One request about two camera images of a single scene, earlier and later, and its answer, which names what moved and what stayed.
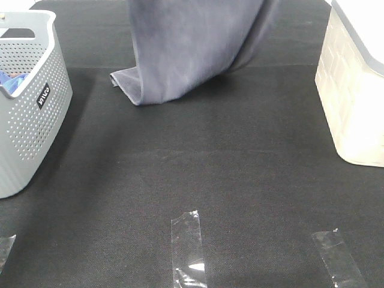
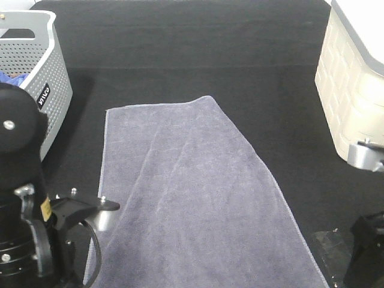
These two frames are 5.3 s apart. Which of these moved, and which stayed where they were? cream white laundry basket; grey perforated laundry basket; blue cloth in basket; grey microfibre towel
Moved: grey microfibre towel
Stayed: cream white laundry basket; blue cloth in basket; grey perforated laundry basket
